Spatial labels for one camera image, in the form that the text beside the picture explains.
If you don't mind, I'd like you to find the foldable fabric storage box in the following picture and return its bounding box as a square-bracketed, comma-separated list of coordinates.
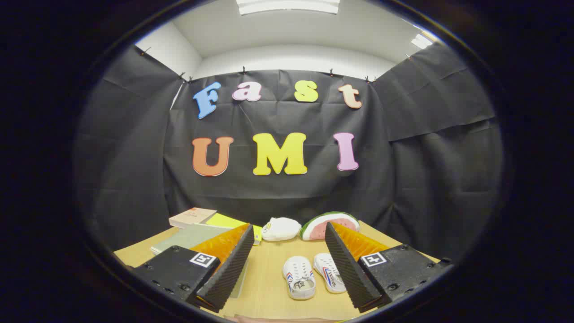
[150, 223, 249, 299]

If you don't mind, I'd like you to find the black backdrop cloth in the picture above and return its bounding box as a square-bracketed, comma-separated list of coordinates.
[74, 43, 505, 265]

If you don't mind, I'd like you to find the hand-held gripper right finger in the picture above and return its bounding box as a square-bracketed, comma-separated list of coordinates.
[325, 221, 453, 314]

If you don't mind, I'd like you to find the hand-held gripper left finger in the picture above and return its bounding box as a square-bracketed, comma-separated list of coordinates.
[132, 223, 255, 314]

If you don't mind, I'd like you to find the yellow book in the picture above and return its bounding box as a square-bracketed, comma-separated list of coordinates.
[204, 213, 263, 246]

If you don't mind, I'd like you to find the large ceiling light panel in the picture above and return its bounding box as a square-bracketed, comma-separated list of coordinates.
[236, 0, 340, 16]

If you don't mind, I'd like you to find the beige paperback book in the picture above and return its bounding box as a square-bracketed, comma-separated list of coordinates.
[169, 207, 218, 229]

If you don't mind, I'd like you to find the watermelon slice plush toy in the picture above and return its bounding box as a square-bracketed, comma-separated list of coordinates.
[300, 212, 361, 241]

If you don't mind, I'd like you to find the white plush toy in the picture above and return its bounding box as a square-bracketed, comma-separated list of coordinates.
[261, 217, 302, 242]

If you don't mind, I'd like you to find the white striped canvas shoe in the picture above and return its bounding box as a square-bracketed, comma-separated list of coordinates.
[313, 253, 347, 294]
[283, 256, 317, 300]

